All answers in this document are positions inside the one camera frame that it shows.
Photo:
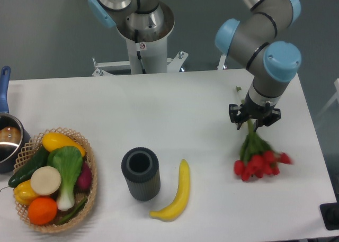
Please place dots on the purple sweet potato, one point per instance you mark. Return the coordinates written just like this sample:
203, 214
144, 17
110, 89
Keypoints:
85, 178

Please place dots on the orange fruit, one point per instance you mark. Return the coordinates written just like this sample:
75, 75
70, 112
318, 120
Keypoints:
42, 210

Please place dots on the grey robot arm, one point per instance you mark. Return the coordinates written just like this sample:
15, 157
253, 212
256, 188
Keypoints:
253, 44

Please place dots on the dark grey ribbed vase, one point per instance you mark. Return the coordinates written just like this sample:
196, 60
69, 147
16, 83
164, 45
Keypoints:
140, 167

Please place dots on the woven wicker basket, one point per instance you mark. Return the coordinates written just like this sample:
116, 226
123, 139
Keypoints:
28, 151

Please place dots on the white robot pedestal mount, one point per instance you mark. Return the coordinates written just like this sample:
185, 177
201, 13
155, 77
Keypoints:
146, 40

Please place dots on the yellow squash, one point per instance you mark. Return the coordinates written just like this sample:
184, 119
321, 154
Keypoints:
53, 140

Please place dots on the yellow bell pepper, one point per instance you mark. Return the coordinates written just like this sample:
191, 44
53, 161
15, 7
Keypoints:
24, 194

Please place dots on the green bok choy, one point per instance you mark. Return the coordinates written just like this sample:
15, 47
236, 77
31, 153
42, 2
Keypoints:
68, 162

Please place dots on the black device at edge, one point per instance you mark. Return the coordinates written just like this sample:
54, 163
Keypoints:
329, 213

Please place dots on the yellow banana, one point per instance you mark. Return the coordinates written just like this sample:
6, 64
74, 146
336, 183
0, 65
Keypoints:
178, 205

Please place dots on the red tulip bouquet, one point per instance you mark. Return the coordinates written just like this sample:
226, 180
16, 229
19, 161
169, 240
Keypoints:
257, 157

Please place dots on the green bean pod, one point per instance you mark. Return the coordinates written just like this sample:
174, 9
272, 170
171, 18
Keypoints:
73, 213

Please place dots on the dark green cucumber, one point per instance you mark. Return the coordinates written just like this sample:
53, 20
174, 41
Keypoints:
38, 160

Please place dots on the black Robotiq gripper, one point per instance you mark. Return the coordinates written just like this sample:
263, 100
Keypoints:
255, 106

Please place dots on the blue handled saucepan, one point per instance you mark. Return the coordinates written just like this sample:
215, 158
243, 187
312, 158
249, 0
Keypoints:
13, 134

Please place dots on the cream round disc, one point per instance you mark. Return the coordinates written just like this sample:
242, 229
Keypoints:
45, 180

